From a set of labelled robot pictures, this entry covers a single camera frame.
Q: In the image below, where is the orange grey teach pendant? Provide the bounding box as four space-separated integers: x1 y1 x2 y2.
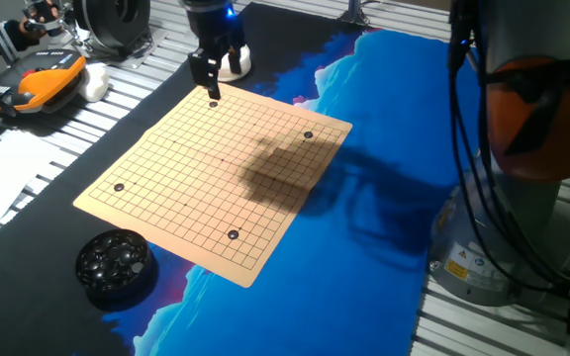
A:
0 47 88 119

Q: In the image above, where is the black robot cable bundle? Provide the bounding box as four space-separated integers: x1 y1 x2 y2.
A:
446 0 570 298

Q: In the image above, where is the tan go board sheet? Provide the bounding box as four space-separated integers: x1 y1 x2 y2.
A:
72 82 354 289

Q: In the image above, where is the grey metal base plate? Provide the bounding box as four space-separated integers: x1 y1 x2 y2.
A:
82 27 168 70

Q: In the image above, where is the black round stone bowl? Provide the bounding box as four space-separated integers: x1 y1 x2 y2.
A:
74 227 158 304

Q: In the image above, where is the person hand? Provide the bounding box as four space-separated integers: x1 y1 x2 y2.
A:
20 0 63 39

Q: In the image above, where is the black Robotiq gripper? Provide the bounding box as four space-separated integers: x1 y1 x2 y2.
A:
185 4 246 101

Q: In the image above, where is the white round stone bowl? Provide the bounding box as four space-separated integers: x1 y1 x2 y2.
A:
217 44 252 83

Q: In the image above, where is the white paper sheet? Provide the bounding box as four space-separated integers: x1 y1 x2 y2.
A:
0 129 76 247

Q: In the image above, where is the blue black printed mat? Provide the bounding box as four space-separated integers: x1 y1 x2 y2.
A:
0 2 484 356

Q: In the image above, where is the black round drum device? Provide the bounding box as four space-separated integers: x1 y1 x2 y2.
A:
71 0 152 56

